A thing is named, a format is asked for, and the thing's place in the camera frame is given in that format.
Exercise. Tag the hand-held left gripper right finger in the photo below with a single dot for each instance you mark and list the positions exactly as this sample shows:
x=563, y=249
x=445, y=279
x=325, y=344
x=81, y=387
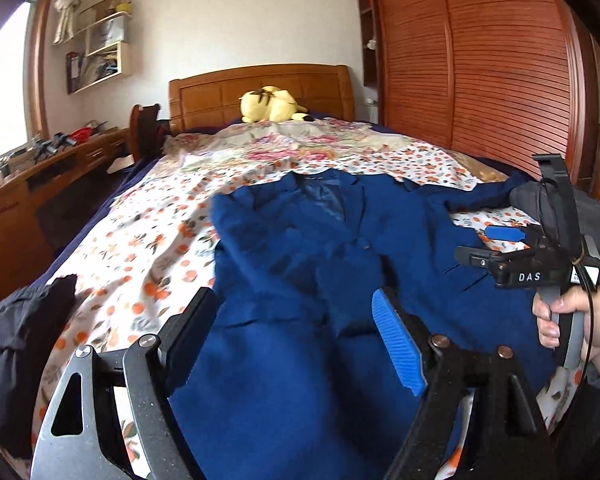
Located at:
x=397, y=345

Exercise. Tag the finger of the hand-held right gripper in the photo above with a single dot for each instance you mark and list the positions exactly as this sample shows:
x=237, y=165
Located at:
x=475, y=259
x=505, y=234

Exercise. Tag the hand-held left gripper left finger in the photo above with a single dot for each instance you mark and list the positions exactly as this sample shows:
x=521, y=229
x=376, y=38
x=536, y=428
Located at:
x=192, y=340

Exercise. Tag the blue suit jacket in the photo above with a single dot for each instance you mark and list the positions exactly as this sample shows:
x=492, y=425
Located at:
x=300, y=280

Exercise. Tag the person's right hand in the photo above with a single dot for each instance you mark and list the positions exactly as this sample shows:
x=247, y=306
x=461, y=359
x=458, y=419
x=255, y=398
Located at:
x=580, y=317

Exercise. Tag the dark grey cloth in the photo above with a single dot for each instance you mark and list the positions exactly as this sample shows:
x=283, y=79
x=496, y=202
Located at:
x=527, y=195

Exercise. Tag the orange print bed sheet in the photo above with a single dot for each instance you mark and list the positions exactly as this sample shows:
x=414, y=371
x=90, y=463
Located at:
x=145, y=240

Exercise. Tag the navy mattress sheet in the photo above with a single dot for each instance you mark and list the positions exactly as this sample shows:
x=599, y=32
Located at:
x=95, y=215

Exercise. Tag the wooden slatted wardrobe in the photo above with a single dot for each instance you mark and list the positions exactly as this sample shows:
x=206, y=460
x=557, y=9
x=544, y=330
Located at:
x=480, y=60

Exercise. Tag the black garment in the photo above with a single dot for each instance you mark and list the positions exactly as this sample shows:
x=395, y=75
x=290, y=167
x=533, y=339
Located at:
x=15, y=340

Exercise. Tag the white paper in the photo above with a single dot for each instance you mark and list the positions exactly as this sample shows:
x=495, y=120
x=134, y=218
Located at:
x=122, y=164

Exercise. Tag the wooden chair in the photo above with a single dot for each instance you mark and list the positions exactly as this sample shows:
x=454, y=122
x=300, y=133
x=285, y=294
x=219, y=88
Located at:
x=145, y=130

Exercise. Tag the pink floral quilt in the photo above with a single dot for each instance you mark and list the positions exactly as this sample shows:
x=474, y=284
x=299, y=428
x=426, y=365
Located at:
x=280, y=142

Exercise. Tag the wooden desk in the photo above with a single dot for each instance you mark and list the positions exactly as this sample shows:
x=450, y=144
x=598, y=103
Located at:
x=15, y=200

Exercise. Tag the red object on desk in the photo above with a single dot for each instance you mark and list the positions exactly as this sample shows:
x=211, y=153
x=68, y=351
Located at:
x=82, y=134

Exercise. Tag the black gadgets on desk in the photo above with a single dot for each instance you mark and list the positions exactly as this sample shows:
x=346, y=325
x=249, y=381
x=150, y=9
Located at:
x=52, y=144

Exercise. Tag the yellow plush toy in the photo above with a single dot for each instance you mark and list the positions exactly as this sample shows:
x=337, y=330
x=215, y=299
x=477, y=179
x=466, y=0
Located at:
x=272, y=105

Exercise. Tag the wooden bed headboard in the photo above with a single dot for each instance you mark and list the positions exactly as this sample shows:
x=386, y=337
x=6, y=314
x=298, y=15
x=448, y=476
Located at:
x=260, y=90

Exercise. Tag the window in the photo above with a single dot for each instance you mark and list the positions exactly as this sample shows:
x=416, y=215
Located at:
x=2, y=90

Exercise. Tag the white hanging cloth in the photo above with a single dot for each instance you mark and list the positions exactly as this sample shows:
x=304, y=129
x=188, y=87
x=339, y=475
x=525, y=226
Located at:
x=70, y=10

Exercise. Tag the white wall shelf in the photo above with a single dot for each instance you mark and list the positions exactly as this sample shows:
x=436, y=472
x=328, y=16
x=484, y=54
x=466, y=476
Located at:
x=105, y=50

